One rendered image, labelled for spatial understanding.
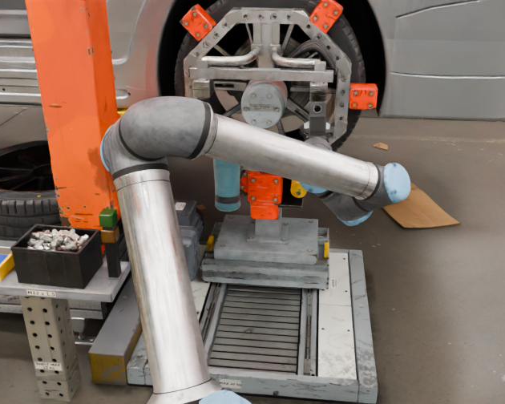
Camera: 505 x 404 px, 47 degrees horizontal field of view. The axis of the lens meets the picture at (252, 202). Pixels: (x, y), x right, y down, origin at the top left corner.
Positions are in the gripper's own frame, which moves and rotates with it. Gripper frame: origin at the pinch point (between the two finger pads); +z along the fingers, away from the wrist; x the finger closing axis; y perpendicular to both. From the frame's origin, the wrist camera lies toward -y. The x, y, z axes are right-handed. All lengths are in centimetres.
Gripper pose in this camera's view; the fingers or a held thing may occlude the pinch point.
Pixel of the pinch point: (317, 121)
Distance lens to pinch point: 174.9
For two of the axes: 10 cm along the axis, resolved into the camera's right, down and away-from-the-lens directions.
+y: 0.0, 9.0, 4.4
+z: 1.1, -4.3, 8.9
